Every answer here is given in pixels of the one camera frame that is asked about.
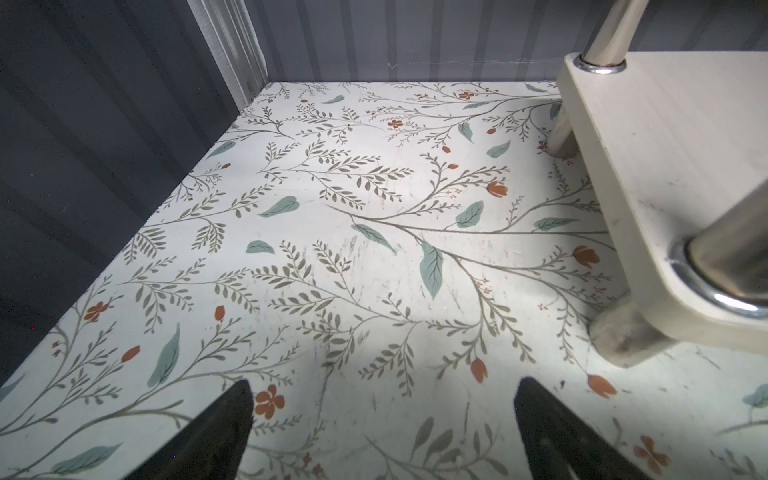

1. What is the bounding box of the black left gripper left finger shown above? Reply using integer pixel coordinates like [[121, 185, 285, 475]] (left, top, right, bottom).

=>
[[127, 380, 254, 480]]

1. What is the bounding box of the floral patterned table mat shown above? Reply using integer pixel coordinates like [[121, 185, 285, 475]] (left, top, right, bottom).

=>
[[1, 82, 767, 479]]

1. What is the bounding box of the aluminium frame profile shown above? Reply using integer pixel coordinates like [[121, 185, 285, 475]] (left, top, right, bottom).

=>
[[187, 0, 269, 111]]

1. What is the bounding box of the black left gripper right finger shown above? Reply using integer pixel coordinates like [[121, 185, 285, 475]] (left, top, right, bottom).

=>
[[514, 377, 648, 479]]

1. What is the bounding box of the white two-tier shelf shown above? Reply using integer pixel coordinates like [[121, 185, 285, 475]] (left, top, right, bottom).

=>
[[548, 1, 767, 368]]

